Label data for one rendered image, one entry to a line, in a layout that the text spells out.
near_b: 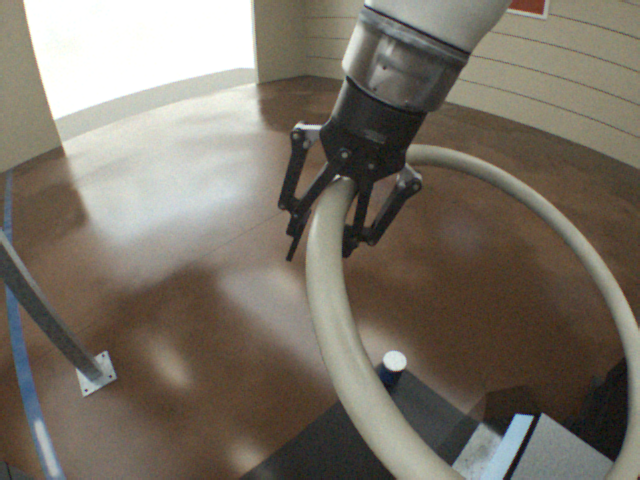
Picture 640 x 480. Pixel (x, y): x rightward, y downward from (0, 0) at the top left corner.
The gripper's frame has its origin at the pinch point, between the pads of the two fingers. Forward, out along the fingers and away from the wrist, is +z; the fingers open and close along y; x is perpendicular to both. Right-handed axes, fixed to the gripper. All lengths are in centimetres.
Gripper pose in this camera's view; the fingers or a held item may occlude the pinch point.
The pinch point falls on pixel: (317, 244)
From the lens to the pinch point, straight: 38.6
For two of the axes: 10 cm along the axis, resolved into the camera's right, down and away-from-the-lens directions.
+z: -3.0, 6.4, 7.1
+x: 2.4, -6.7, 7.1
